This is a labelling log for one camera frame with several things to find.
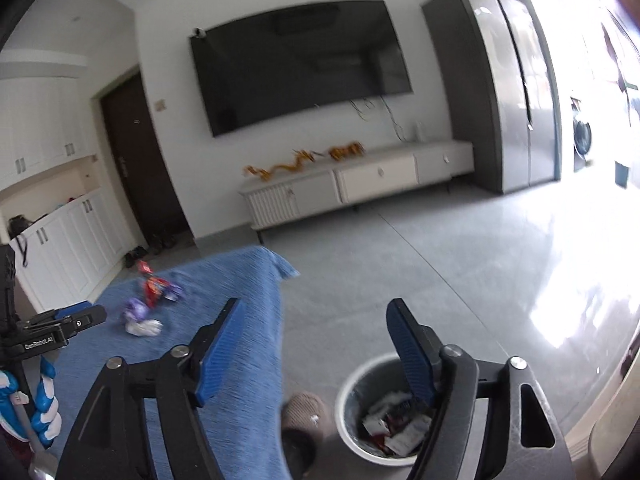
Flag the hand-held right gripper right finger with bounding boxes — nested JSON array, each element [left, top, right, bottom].
[[386, 298, 571, 480]]

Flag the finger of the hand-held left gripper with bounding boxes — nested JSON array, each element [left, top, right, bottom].
[[64, 306, 107, 339], [27, 302, 92, 329]]

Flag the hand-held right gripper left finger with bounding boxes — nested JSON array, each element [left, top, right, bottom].
[[59, 297, 247, 480]]

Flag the white wrapper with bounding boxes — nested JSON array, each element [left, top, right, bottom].
[[125, 317, 165, 337]]

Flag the red and blue wrapper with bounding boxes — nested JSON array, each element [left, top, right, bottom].
[[144, 276, 171, 307]]

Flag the white round waste bin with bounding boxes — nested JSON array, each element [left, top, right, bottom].
[[334, 352, 451, 468]]

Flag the person's left hand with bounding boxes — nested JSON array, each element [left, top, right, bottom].
[[0, 357, 63, 451]]

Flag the white base cabinets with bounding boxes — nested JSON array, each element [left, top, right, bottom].
[[7, 187, 136, 312]]

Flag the blue fluffy towel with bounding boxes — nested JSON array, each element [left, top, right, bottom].
[[47, 245, 301, 480]]

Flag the brown fuzzy slipper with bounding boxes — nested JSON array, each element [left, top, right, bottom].
[[280, 391, 332, 442]]

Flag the pair of dark shoes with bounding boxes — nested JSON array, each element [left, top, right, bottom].
[[147, 232, 179, 255]]

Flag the dark brown door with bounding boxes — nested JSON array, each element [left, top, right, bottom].
[[91, 71, 190, 244]]

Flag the white television cabinet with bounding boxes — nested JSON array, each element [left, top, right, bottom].
[[239, 140, 474, 233]]

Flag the golden dragon figurine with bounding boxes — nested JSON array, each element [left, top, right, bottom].
[[243, 149, 326, 181]]

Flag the golden tiger figurine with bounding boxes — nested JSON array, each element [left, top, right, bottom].
[[328, 142, 365, 161]]

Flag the light wooden table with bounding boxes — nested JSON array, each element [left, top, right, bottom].
[[565, 320, 640, 480]]

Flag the silver double-door refrigerator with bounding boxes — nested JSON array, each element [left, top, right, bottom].
[[421, 0, 561, 196]]

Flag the front-load washing machine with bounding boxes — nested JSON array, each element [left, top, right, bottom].
[[570, 95, 594, 171]]

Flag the hanging dark clothes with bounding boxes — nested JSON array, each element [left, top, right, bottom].
[[602, 25, 632, 97]]

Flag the dark bag with strap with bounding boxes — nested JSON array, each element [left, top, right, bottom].
[[7, 215, 32, 267]]

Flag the white wall cabinets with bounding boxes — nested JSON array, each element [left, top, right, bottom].
[[0, 62, 98, 191]]

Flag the hanging television cables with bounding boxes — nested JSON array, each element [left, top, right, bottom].
[[350, 95, 409, 141]]

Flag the black wall television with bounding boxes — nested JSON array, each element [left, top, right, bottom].
[[189, 0, 414, 138]]

